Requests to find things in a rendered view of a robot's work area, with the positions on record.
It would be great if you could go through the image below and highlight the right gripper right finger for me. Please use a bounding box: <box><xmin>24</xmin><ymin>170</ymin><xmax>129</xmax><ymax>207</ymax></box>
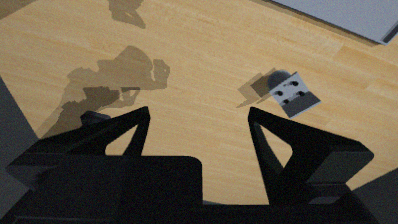
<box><xmin>248</xmin><ymin>107</ymin><xmax>374</xmax><ymax>205</ymax></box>

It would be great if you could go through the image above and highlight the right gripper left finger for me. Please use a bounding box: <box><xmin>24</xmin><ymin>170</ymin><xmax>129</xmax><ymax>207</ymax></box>
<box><xmin>25</xmin><ymin>106</ymin><xmax>151</xmax><ymax>155</ymax></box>

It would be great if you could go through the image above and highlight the dark grey cylinder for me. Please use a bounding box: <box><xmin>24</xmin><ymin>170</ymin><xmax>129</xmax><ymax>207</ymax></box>
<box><xmin>267</xmin><ymin>70</ymin><xmax>291</xmax><ymax>89</ymax></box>

